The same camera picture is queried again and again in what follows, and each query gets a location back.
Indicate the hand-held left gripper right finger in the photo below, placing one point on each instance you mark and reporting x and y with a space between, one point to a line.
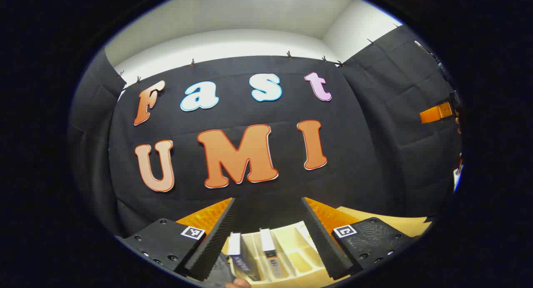
329 250

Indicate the cream bookshelf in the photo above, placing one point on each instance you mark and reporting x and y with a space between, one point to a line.
291 246

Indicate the white portrait cover book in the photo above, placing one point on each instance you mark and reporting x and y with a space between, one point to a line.
268 248

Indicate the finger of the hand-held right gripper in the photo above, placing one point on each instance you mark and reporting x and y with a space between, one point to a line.
435 113

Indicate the row of black cloth clips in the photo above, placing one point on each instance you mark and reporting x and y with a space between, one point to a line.
288 54

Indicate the blue cover book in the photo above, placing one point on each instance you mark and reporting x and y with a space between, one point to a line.
237 252

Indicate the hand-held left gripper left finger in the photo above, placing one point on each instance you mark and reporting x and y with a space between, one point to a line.
216 246

